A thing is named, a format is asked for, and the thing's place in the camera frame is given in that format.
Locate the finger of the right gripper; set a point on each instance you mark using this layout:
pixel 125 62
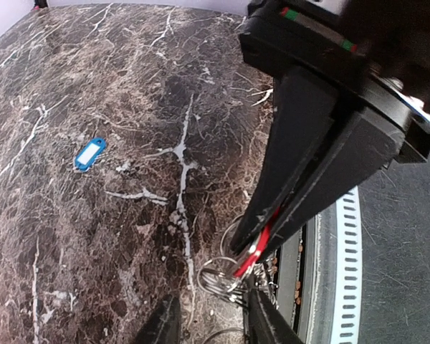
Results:
pixel 352 151

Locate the red key tag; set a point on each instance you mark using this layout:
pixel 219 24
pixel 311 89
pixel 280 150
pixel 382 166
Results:
pixel 256 249

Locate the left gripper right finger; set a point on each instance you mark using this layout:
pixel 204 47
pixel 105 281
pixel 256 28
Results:
pixel 263 323

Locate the black front rail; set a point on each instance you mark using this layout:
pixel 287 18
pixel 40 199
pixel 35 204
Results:
pixel 294 279

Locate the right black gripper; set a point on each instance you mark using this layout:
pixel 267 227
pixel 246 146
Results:
pixel 385 40

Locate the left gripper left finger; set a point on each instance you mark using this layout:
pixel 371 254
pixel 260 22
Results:
pixel 163 325

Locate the grey crescent key organizer plate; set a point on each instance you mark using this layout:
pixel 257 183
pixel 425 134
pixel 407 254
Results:
pixel 216 278

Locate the blue key tag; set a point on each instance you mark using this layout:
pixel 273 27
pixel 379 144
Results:
pixel 89 154

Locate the grey slotted cable duct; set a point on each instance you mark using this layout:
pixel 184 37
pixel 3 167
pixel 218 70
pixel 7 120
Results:
pixel 349 269

